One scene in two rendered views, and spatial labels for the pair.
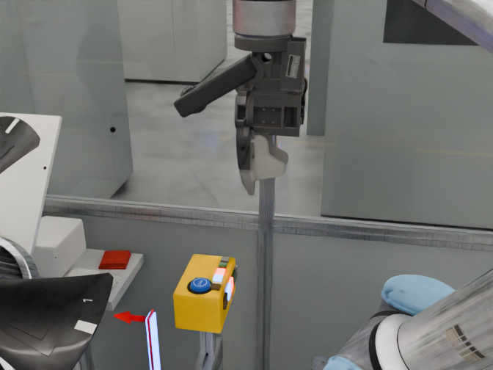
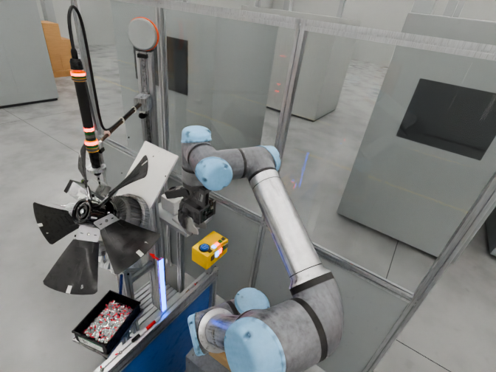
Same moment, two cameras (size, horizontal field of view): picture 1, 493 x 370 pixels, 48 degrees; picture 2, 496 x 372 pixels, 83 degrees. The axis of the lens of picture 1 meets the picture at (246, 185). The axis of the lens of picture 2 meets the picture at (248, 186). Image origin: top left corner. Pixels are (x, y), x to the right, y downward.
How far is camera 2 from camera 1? 0.50 m
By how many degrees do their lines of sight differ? 19
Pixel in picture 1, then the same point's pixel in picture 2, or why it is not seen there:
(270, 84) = (194, 200)
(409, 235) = (325, 255)
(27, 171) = (159, 175)
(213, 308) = (204, 259)
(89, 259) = not seen: hidden behind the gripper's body
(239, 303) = (247, 252)
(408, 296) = (241, 300)
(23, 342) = (116, 250)
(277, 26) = (193, 182)
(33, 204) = (156, 190)
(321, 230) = not seen: hidden behind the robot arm
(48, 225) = not seen: hidden behind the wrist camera
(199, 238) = (236, 218)
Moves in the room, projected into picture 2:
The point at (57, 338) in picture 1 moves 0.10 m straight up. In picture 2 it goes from (128, 254) to (125, 235)
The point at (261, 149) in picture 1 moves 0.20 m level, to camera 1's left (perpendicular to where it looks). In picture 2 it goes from (190, 222) to (137, 201)
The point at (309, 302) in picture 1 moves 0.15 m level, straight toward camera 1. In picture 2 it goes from (275, 263) to (264, 279)
